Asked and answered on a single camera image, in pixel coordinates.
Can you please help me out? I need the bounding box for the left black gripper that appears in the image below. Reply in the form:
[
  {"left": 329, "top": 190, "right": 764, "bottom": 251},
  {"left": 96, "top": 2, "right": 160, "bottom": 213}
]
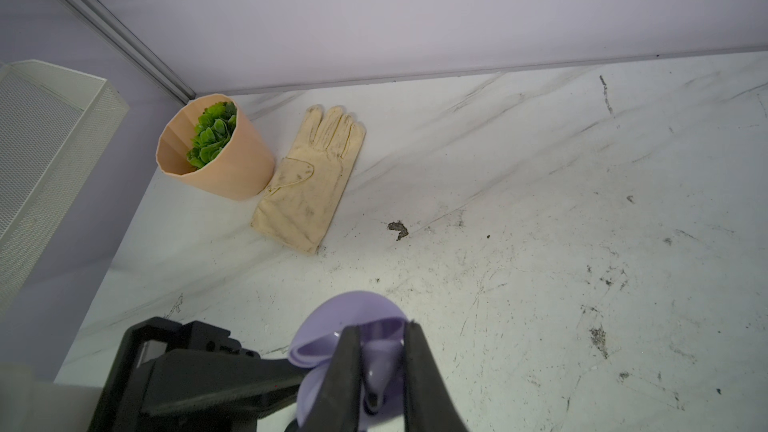
[{"left": 88, "top": 317, "right": 308, "bottom": 431}]

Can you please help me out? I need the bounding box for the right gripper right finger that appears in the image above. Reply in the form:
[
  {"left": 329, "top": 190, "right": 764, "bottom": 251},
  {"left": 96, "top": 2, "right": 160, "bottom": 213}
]
[{"left": 404, "top": 321, "right": 468, "bottom": 432}]

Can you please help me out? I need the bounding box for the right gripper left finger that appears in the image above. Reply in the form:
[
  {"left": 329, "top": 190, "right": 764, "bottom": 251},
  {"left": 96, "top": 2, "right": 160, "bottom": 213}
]
[{"left": 300, "top": 326, "right": 362, "bottom": 432}]

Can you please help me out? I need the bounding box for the purple earbud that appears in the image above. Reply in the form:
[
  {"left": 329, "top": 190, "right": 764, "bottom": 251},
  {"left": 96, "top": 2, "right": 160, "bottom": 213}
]
[{"left": 362, "top": 340, "right": 404, "bottom": 417}]

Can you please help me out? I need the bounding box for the beige work glove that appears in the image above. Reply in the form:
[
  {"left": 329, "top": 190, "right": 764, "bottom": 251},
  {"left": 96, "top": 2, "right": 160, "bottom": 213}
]
[{"left": 251, "top": 105, "right": 366, "bottom": 254}]

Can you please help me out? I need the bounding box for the peach pot with succulent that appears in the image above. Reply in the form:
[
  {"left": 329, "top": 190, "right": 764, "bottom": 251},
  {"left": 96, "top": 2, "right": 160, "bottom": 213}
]
[{"left": 155, "top": 94, "right": 275, "bottom": 200}]

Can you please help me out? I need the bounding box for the white mesh two-tier shelf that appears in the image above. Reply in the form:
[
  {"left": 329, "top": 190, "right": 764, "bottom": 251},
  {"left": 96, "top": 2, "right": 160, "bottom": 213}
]
[{"left": 1, "top": 60, "right": 129, "bottom": 310}]

